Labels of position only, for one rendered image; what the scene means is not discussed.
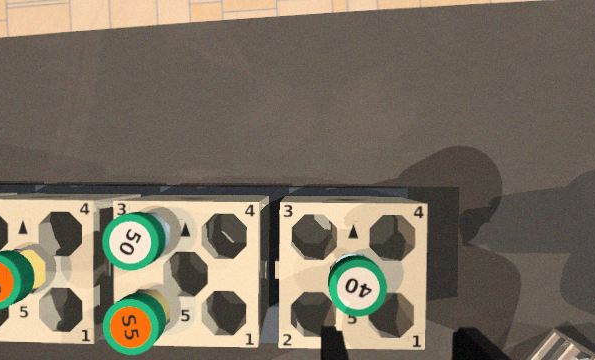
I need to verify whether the grey flat tray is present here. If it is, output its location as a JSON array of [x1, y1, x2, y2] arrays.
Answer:
[[0, 185, 407, 343]]

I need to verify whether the sample tube s5 with green cap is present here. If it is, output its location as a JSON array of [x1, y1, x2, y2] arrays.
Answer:
[[103, 289, 170, 355]]

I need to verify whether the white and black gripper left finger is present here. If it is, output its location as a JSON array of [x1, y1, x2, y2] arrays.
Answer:
[[320, 326, 349, 360]]

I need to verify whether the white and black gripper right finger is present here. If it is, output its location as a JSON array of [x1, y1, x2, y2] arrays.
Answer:
[[452, 327, 511, 360]]

